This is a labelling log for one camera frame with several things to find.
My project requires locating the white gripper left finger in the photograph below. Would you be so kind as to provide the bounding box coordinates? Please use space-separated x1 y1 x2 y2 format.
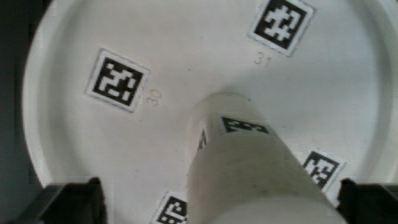
20 177 109 224

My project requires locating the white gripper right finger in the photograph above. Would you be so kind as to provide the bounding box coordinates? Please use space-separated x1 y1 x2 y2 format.
336 179 398 224

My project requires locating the white round table top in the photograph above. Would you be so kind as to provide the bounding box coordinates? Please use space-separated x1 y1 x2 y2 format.
23 0 398 224

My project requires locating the white cylindrical table leg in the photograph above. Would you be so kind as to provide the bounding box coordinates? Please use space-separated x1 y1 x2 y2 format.
187 93 347 224

